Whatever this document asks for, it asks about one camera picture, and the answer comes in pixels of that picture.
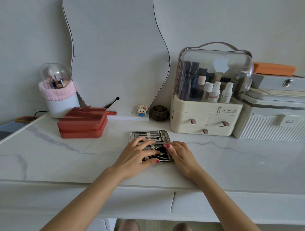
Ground person's right hand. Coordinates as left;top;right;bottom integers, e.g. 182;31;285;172
166;142;203;181

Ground person's left hand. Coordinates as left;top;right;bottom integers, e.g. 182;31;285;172
112;137;162;179

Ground silver manicure kit case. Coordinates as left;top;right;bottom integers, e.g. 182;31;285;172
130;130;175;164

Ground person's right forearm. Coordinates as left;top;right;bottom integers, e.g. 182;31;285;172
188;167;261;231

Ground person's left forearm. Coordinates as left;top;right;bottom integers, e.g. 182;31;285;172
39;167;130;231

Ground row of steel manicure tools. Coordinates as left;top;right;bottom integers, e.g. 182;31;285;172
136;132;165;141

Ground brown carved round holder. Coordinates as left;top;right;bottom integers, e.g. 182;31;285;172
149;105;170;121

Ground white desk drawer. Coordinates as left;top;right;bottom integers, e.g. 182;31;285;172
0;183;175;219
171;191;305;225

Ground cream cosmetic organizer clear lid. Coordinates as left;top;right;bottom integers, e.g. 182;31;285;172
170;42;254;137

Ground black ball-tipped stick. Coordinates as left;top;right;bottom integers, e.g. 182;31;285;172
105;97;120;109

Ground red zip jewelry case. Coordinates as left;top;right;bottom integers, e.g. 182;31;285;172
57;107;108;139

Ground person's left leg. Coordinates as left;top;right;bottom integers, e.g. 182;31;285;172
118;219;141;231

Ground person's leg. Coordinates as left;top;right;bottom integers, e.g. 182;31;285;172
118;219;141;231
172;222;193;231

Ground white cosmetic bottle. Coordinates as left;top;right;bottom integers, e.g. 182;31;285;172
208;81;222;103
202;82;214;102
219;82;234;104

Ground row of dark cosmetic tubes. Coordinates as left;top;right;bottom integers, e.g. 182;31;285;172
179;60;208;101

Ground person's right leg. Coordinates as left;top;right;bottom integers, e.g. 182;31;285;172
172;222;193;231

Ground pink-capped cosmetic bottle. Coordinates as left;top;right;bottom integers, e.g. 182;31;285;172
197;75;207;96

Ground white brush holder clear dome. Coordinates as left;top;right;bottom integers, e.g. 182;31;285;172
38;63;80;119

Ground wavy frameless mirror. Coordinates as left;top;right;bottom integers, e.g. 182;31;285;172
61;0;171;115

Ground pink fluffy headband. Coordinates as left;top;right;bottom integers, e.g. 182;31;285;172
38;80;77;102

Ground white ribbed storage box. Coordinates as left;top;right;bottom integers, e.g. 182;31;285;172
232;95;305;143

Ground bunch of makeup brushes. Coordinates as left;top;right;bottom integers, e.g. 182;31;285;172
48;70;70;89

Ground orange flat case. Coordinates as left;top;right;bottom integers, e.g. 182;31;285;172
15;116;36;123

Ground orange flat box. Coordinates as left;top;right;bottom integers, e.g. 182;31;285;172
253;62;298;77

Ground black-handled nail nippers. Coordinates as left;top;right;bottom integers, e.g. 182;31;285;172
152;148;168;160

